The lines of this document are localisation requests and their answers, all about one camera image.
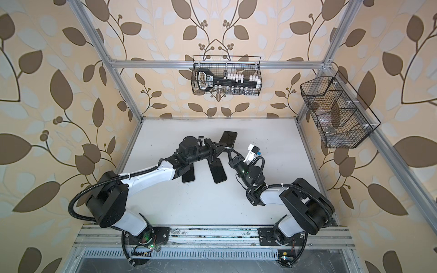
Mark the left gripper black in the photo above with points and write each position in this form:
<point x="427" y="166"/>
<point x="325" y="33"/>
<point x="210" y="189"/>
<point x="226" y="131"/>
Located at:
<point x="212" y="148"/>

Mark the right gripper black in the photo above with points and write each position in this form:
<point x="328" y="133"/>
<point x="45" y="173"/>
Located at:
<point x="238" y="161"/>

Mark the phone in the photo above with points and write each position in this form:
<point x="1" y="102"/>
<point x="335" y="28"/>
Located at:
<point x="189" y="176"/>
<point x="228" y="138"/>
<point x="217" y="170"/>

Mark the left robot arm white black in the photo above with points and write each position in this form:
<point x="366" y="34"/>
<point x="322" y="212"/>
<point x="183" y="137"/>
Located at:
<point x="108" y="199"/>

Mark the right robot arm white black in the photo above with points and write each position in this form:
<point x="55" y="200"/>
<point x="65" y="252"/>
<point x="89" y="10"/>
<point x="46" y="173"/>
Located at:
<point x="309" y="210"/>

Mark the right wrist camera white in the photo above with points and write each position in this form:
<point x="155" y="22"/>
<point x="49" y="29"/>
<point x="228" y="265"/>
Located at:
<point x="253" y="152"/>

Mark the back wire basket black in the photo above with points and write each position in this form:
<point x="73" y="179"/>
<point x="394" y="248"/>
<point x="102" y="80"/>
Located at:
<point x="244" y="64"/>

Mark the wire basket black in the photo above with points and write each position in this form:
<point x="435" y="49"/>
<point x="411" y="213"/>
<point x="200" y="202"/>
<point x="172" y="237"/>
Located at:
<point x="244" y="64"/>
<point x="341" y="116"/>

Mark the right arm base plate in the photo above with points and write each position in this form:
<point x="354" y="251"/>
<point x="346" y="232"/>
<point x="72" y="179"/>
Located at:
<point x="273" y="237"/>

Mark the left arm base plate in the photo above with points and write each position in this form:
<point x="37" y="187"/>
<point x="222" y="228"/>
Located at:
<point x="151" y="236"/>

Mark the right wire basket black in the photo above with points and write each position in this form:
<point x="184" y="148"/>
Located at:
<point x="341" y="116"/>

